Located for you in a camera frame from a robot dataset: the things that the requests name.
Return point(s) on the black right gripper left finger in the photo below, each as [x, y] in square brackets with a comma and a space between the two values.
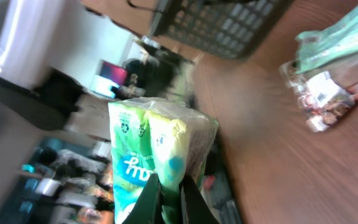
[148, 208]

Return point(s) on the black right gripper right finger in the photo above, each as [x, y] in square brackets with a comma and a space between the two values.
[194, 209]

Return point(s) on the teal Kleenex tissue pack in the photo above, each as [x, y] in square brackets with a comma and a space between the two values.
[156, 136]

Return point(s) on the brown PaniTree snack pouch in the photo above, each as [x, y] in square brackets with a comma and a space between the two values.
[325, 94]

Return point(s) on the teal wipes packet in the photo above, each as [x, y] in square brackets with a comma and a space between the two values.
[318, 47]

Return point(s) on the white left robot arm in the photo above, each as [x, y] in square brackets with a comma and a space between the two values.
[29, 85]

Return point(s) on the grey plastic basket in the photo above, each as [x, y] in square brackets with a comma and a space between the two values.
[227, 29]

